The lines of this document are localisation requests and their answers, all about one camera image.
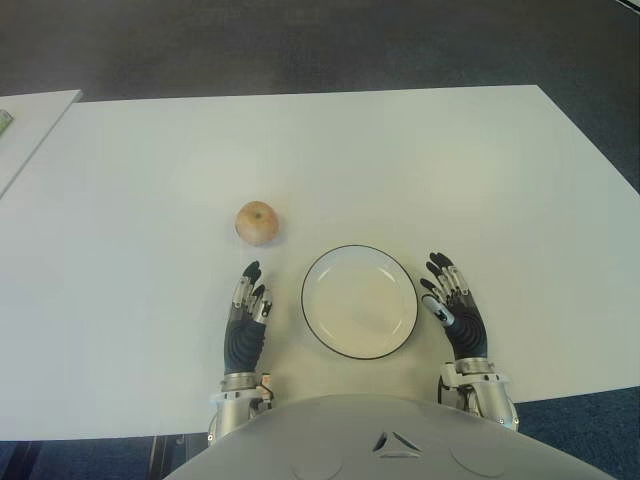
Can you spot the white side table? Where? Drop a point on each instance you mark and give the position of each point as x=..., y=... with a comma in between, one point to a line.
x=30, y=135

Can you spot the grey robot torso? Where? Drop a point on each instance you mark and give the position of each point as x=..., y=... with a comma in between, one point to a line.
x=400, y=445

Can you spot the yellow red apple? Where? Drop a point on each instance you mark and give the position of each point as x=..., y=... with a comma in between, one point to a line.
x=257, y=223

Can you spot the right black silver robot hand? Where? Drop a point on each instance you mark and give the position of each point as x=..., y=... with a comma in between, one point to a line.
x=469, y=330

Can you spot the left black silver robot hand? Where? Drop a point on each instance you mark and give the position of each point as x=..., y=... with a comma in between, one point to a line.
x=243, y=340

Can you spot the grey table frame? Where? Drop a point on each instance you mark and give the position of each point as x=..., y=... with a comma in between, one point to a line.
x=167, y=442

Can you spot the white plate with black rim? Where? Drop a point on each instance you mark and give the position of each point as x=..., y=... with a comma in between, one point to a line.
x=360, y=302

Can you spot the green packet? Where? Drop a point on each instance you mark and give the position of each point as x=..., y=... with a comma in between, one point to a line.
x=4, y=124

